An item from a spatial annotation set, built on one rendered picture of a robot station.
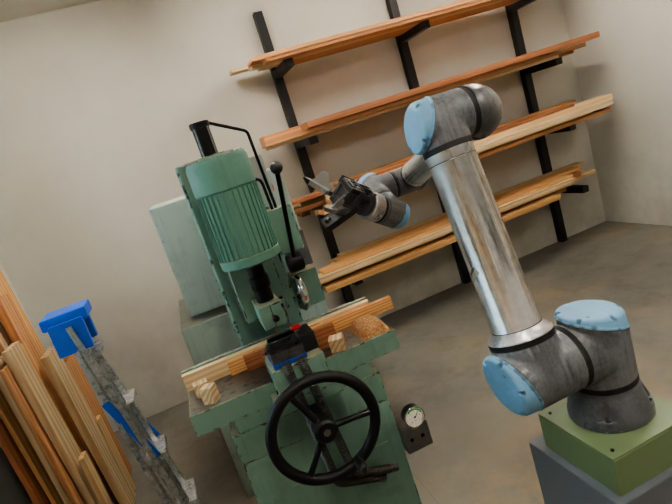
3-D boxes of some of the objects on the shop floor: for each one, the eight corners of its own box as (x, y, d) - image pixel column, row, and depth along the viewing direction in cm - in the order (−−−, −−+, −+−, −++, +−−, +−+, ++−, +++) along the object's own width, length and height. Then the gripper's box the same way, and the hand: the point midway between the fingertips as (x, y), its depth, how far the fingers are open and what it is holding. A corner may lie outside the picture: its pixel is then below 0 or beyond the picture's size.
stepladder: (190, 578, 208) (33, 326, 180) (185, 539, 232) (46, 312, 203) (227, 553, 213) (79, 304, 184) (218, 518, 236) (86, 292, 208)
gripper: (360, 173, 163) (311, 154, 150) (390, 210, 150) (339, 193, 137) (345, 195, 166) (296, 178, 153) (373, 233, 153) (322, 218, 140)
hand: (311, 193), depth 146 cm, fingers open, 14 cm apart
